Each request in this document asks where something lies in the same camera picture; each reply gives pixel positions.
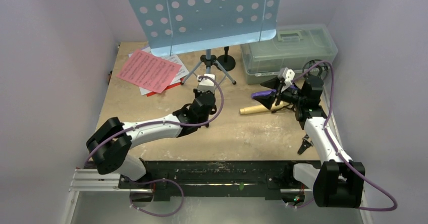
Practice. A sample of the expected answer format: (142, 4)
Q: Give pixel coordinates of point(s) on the black pliers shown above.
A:
(306, 143)

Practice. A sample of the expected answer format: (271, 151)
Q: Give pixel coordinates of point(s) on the translucent green storage box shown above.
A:
(291, 47)

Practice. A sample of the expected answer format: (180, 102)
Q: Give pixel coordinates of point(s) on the pink sheet music page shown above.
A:
(148, 71)

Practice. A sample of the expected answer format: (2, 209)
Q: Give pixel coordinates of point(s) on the cream recorder flute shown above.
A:
(260, 109)

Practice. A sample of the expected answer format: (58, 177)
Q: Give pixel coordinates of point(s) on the black mounting rail base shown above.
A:
(267, 179)

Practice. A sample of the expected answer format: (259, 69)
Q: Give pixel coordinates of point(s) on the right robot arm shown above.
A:
(338, 182)

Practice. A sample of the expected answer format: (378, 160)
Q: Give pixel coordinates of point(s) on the purple microphone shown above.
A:
(267, 92)

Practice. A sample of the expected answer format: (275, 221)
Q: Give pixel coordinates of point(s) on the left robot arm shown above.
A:
(109, 146)

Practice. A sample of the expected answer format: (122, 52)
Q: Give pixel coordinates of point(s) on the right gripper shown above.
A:
(277, 95)

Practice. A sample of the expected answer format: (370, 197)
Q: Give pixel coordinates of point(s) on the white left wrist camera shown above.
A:
(206, 83)

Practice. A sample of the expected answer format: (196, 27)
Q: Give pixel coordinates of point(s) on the black tripod microphone stand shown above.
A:
(311, 83)

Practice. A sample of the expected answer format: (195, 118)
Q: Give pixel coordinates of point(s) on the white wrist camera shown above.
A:
(206, 83)
(286, 77)

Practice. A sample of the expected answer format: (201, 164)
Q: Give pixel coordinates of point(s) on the light blue music stand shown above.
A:
(182, 26)

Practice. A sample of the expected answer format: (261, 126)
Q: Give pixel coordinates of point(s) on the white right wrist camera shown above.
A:
(286, 77)

